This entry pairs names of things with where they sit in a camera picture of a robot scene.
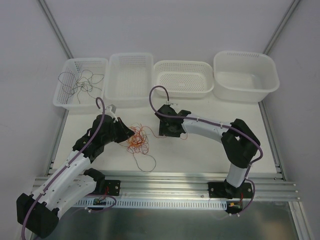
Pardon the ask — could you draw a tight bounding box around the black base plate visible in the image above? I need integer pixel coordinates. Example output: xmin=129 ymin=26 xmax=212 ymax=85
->
xmin=207 ymin=181 xmax=253 ymax=199
xmin=94 ymin=179 xmax=121 ymax=196

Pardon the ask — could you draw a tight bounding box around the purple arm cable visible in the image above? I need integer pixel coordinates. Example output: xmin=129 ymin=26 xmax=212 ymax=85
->
xmin=21 ymin=97 xmax=118 ymax=238
xmin=149 ymin=85 xmax=263 ymax=218

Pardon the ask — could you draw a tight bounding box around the far-right white plastic tub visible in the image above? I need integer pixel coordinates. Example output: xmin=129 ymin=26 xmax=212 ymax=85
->
xmin=212 ymin=50 xmax=280 ymax=103

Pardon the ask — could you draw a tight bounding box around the far-left white perforated basket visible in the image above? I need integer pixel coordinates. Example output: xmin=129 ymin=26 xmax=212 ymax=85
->
xmin=52 ymin=57 xmax=108 ymax=113

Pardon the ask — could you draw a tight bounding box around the orange red wire bundle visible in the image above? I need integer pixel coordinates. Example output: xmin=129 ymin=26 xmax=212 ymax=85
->
xmin=124 ymin=122 xmax=157 ymax=173

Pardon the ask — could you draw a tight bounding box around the white slotted cable duct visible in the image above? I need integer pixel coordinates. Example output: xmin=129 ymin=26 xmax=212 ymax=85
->
xmin=74 ymin=197 xmax=227 ymax=211

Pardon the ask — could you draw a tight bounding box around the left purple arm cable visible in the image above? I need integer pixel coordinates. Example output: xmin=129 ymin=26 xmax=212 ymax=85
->
xmin=21 ymin=97 xmax=118 ymax=238

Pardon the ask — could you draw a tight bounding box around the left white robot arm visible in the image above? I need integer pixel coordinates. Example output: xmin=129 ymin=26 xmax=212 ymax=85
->
xmin=16 ymin=114 xmax=135 ymax=239

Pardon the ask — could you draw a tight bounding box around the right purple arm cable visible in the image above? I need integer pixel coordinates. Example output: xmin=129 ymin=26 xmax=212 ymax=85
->
xmin=149 ymin=85 xmax=263 ymax=218

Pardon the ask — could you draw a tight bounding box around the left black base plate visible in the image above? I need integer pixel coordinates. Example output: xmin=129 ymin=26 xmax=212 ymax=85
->
xmin=94 ymin=179 xmax=121 ymax=196

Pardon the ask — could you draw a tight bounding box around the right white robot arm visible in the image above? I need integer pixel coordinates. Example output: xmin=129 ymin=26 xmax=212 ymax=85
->
xmin=155 ymin=104 xmax=263 ymax=199

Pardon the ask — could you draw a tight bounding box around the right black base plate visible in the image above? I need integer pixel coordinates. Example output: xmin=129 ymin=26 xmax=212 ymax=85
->
xmin=207 ymin=181 xmax=253 ymax=199

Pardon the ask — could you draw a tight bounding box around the aluminium mounting rail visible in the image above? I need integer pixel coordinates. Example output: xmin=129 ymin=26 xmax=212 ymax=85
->
xmin=31 ymin=172 xmax=301 ymax=201

